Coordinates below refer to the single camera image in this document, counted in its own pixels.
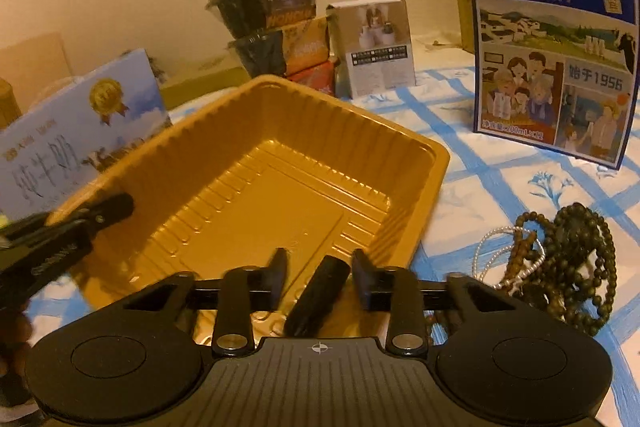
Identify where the small white product box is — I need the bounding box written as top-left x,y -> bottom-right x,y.
326,0 -> 416,98

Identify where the bottom red noodle bowl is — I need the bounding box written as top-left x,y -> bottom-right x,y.
288,60 -> 335,96

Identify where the low cardboard box behind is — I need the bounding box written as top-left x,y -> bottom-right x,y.
160,54 -> 250,110

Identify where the black bangle bracelet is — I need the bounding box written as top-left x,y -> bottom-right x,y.
283,255 -> 352,339

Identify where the brown wooden bead necklace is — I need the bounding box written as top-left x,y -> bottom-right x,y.
504,229 -> 539,295

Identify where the blue checked tablecloth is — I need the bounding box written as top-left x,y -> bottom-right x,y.
28,68 -> 639,426

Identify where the blue illustrated milk box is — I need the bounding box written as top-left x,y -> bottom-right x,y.
471,0 -> 639,168

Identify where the top black noodle bowl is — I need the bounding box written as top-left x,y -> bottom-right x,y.
205,0 -> 317,38

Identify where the white pearl necklace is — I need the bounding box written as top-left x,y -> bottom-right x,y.
472,225 -> 547,291

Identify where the middle orange noodle bowl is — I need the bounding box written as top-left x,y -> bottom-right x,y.
228,17 -> 330,77

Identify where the dark green bead necklace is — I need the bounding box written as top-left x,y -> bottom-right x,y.
514,202 -> 618,338

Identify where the orange plastic tray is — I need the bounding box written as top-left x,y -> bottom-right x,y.
51,76 -> 449,337

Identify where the white blue milk carton box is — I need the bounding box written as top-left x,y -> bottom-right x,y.
1,49 -> 170,221

